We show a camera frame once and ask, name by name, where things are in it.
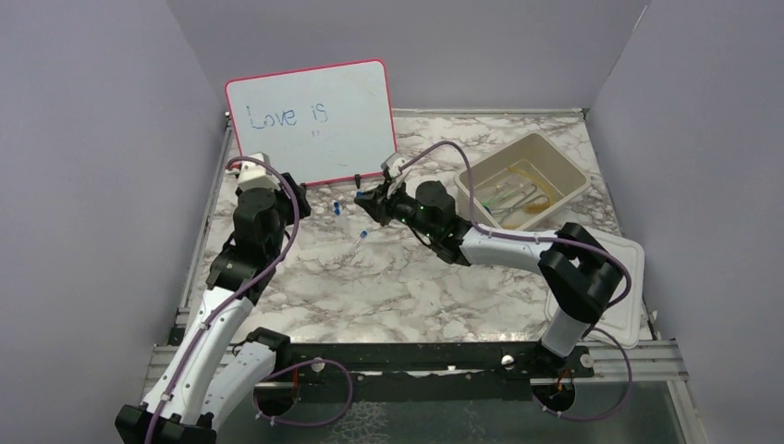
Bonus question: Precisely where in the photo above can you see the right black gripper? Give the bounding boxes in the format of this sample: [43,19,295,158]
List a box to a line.
[355,178,437,241]

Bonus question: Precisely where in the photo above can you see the green handled tool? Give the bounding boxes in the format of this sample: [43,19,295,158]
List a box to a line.
[482,195,506,213]

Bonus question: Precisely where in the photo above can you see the metal crucible tongs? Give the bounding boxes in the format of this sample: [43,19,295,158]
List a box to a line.
[490,184,545,216]

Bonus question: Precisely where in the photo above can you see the yellow rubber tubing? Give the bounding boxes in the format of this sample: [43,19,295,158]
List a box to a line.
[517,169,556,214]

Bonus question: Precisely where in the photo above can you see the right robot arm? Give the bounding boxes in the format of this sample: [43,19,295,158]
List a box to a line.
[354,180,629,376]

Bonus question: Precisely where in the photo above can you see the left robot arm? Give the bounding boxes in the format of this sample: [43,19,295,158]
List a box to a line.
[115,173,311,443]

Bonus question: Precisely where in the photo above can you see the pink framed whiteboard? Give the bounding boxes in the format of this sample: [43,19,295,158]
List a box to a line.
[224,59,398,185]

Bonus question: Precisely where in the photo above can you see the beige plastic bin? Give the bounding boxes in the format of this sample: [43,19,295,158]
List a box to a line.
[454,131,591,231]

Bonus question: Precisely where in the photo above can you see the white bin lid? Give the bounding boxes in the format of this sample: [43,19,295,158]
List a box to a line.
[539,223,644,357]

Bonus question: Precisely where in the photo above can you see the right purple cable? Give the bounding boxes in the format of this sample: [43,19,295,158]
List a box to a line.
[400,141,634,423]

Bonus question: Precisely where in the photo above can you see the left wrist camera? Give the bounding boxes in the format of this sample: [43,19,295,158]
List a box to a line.
[228,161,279,195]

